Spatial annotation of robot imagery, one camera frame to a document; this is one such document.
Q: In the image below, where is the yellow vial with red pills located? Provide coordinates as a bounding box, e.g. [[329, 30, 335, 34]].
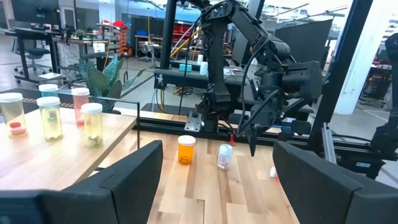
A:
[[0, 92, 28, 138]]

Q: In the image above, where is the wooden shelf black metal frame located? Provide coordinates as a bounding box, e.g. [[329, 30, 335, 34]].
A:
[[0, 93, 141, 191]]

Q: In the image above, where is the silver metal bracket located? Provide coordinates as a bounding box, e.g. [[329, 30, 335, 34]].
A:
[[183, 111, 203, 133]]

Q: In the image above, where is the small clear bottle green label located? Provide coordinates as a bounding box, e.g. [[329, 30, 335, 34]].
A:
[[216, 143, 234, 171]]

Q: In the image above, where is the dark grey desk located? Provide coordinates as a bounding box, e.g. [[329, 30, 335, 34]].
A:
[[154, 60, 259, 91]]

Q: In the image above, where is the black office chair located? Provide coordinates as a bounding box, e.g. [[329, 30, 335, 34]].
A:
[[14, 39, 53, 75]]

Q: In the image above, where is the orange bottle white cap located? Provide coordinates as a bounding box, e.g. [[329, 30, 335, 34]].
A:
[[177, 134, 197, 166]]

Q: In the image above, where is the black mat with striped edge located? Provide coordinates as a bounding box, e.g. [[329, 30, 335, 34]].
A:
[[0, 88, 77, 114]]

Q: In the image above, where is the black standing desk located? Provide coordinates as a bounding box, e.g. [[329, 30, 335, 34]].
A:
[[11, 26, 68, 82]]

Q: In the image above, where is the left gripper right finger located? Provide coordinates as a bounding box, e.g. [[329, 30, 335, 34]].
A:
[[272, 141, 364, 224]]

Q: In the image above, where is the pale blue vial white cap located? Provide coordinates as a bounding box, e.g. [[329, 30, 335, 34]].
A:
[[38, 83, 60, 99]]

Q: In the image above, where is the black aluminium rig frame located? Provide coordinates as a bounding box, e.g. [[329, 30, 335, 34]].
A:
[[136, 0, 398, 180]]

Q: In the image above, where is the snake plant in white pot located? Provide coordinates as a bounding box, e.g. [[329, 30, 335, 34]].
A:
[[77, 54, 147, 114]]

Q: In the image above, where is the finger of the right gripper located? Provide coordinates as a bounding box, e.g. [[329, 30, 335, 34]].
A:
[[248, 124, 258, 157]]

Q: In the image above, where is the red tool cabinet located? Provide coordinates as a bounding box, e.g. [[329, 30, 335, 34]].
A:
[[172, 23, 203, 43]]

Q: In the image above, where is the black computer monitor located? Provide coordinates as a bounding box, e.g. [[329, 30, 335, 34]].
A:
[[11, 0, 60, 26]]

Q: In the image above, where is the black partition screen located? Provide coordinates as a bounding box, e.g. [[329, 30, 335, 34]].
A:
[[275, 18, 334, 68]]

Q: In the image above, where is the yellow vial white cap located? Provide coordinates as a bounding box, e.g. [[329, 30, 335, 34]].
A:
[[80, 103, 104, 149], [36, 96, 64, 142]]

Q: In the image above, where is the white round pillar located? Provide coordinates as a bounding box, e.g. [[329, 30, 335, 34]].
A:
[[334, 0, 392, 116]]

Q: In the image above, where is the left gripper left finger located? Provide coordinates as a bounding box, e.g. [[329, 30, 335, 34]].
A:
[[99, 139, 164, 224]]

